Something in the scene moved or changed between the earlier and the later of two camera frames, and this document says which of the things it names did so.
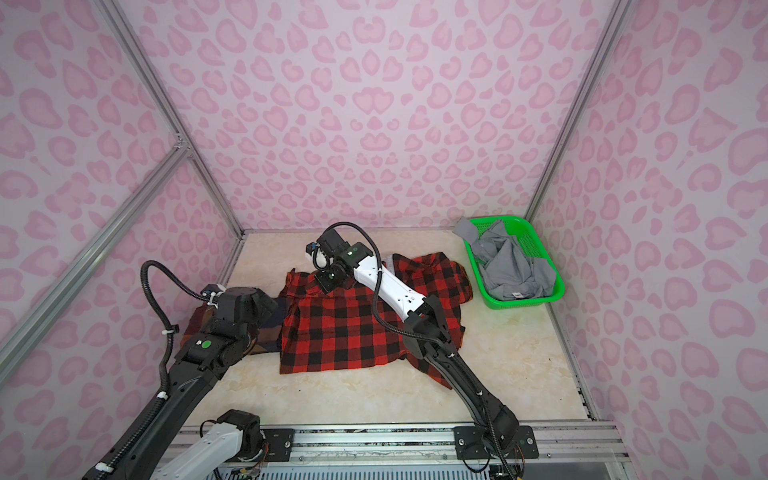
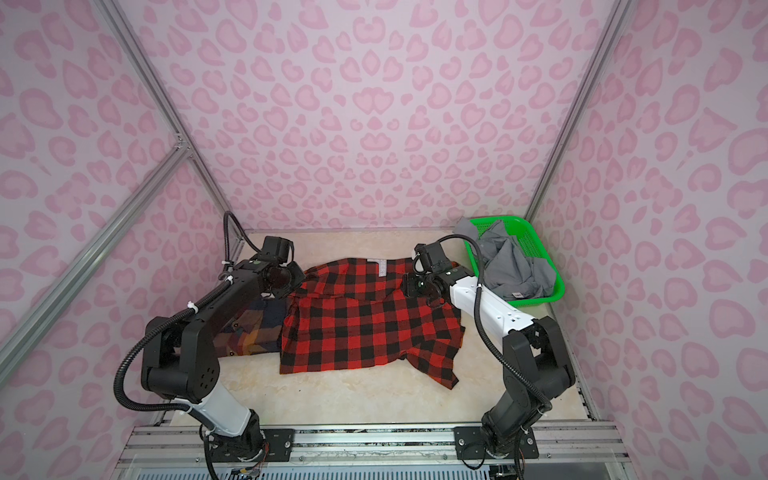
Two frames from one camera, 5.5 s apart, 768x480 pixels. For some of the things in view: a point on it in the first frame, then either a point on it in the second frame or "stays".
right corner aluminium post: [616, 17] stays
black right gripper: [323, 282] → [409, 285]
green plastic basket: [516, 226] stays
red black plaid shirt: [322, 330] stays
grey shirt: [507, 268] stays
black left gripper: [264, 311] → [300, 275]
